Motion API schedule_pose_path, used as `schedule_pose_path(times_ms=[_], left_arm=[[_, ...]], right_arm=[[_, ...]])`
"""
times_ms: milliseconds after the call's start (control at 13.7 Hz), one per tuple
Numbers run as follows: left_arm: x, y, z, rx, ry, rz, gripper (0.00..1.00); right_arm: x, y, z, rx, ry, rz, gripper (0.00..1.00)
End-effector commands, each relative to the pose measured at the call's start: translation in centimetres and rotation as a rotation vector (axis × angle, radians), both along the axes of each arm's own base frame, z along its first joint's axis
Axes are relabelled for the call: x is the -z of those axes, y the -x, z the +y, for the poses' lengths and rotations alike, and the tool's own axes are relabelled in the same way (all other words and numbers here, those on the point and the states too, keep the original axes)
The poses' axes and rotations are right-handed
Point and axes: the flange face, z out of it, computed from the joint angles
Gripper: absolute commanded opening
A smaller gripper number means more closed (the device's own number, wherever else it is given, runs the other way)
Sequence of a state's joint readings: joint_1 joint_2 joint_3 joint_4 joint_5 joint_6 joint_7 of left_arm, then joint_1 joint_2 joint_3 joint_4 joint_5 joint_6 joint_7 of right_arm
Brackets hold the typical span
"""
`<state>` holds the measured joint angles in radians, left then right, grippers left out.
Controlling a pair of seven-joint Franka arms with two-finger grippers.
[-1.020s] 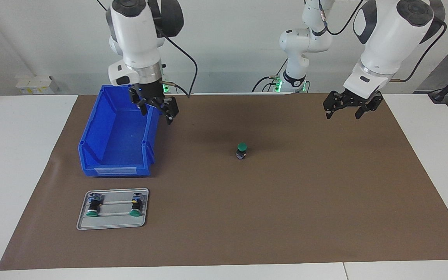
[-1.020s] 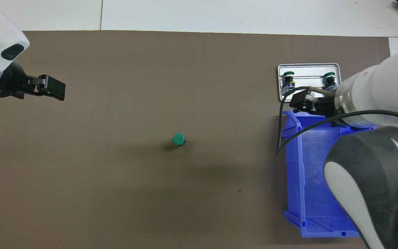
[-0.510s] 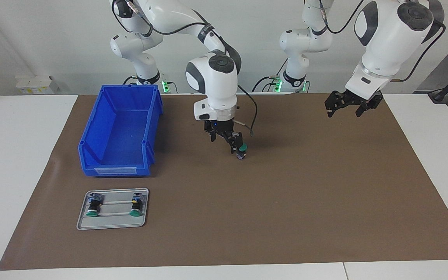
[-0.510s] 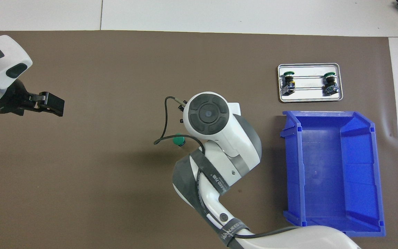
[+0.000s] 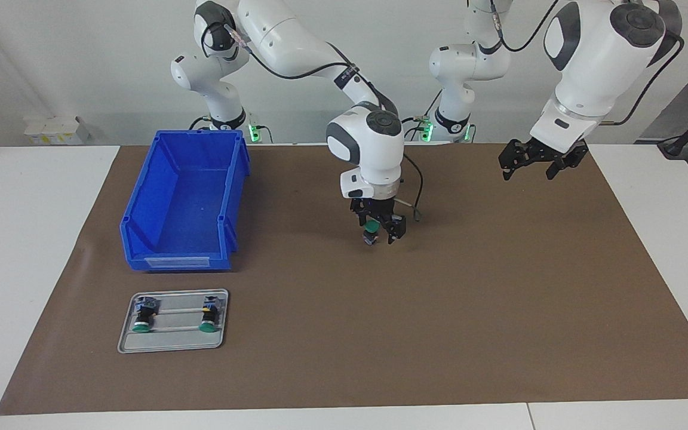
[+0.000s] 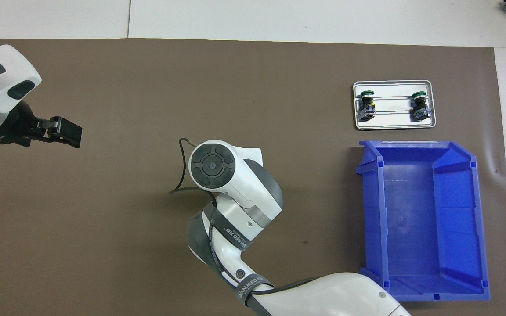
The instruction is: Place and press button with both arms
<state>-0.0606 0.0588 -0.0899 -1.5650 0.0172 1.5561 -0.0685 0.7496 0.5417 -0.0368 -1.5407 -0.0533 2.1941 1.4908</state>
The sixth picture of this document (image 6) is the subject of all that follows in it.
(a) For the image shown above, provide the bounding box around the green push button switch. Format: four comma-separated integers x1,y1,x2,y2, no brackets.
410,91,432,122
358,89,376,122

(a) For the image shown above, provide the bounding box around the brown table mat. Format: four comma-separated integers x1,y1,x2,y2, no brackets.
0,38,506,316

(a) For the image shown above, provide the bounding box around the silver metal tray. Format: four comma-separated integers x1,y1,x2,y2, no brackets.
352,80,437,131

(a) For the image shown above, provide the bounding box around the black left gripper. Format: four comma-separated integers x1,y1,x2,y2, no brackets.
0,100,83,149

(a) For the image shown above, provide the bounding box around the blue plastic storage bin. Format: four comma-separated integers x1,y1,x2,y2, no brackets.
355,140,491,302

